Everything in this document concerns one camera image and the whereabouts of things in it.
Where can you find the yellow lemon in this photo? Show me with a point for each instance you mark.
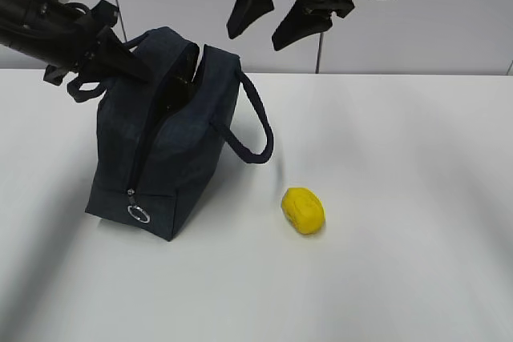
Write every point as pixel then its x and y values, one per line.
pixel 303 210

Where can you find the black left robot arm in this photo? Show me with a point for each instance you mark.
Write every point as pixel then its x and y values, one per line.
pixel 27 26

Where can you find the green cucumber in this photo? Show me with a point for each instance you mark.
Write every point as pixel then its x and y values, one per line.
pixel 179 85

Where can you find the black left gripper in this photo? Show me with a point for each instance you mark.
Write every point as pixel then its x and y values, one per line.
pixel 87 46

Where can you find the dark navy fabric lunch bag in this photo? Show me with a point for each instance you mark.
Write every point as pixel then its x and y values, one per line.
pixel 154 166

